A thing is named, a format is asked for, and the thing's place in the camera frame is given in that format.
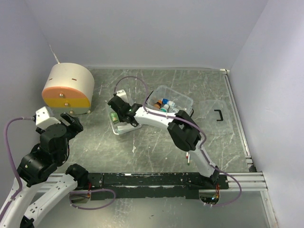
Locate green small sachet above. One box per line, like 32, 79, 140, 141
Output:
110, 112, 120, 124

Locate clear compartment tray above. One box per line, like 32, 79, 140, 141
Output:
106, 106, 142, 135

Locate brown bottle orange cap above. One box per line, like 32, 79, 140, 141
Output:
153, 100, 162, 109

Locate clear plastic medicine box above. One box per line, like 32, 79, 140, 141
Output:
145, 85, 194, 116

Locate white bottle green label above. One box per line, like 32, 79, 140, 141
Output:
160, 104, 170, 113

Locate white teal bandage wrappers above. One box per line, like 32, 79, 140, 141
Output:
117, 124, 133, 133

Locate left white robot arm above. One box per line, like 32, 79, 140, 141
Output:
0, 111, 89, 228

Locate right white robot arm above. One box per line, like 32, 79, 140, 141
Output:
108, 95, 219, 189

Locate beige cylindrical drum device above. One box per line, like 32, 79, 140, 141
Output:
42, 63, 95, 114

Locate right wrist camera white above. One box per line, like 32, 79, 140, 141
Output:
116, 89, 129, 103

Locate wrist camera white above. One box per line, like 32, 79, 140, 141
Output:
116, 89, 129, 103
36, 106, 60, 130

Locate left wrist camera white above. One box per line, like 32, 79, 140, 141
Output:
36, 106, 60, 130

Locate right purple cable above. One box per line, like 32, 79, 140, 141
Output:
113, 76, 243, 207

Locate purple cable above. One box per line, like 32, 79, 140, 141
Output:
113, 76, 243, 207
4, 116, 36, 209

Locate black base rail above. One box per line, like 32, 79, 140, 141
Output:
88, 172, 229, 200

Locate clear box lid black handle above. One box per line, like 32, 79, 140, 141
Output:
199, 100, 232, 133

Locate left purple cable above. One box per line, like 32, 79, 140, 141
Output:
4, 116, 36, 209

